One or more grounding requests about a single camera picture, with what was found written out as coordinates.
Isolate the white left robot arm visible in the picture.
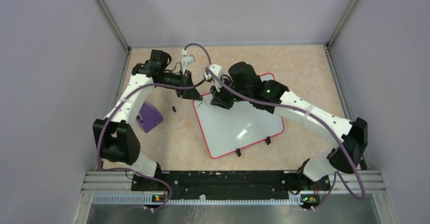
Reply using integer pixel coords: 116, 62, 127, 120
93, 50, 202, 190

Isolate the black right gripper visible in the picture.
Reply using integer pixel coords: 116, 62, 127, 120
210, 76, 251, 110

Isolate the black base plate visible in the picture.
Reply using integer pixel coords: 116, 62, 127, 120
131, 170, 330, 201

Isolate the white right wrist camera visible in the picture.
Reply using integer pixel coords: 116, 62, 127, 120
203, 64, 224, 92

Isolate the purple wedge eraser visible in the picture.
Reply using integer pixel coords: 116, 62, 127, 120
136, 102, 163, 133

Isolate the white cable duct rail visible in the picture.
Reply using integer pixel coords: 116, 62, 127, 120
92, 194, 303, 205

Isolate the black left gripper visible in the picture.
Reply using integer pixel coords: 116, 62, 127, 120
157, 69, 202, 100

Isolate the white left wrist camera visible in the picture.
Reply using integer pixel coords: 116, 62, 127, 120
181, 49, 196, 73

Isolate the white whiteboard marker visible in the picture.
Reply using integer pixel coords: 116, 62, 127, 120
197, 101, 211, 107

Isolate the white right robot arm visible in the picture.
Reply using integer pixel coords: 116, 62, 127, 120
204, 62, 368, 190

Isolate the red framed whiteboard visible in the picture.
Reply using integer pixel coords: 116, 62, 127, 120
193, 93, 285, 159

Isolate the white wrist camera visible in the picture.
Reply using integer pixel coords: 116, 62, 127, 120
181, 49, 196, 73
203, 64, 224, 92

